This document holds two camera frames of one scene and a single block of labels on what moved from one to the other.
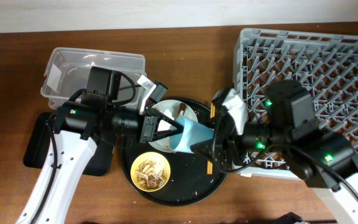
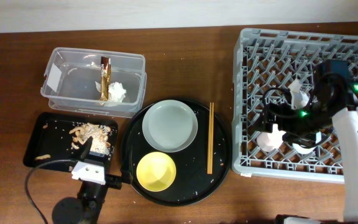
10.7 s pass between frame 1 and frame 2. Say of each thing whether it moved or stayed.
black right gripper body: moved
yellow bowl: moved
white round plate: stayed
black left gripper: moved
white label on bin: stayed
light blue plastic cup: moved
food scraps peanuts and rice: moved
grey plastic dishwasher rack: stayed
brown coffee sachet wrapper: moved
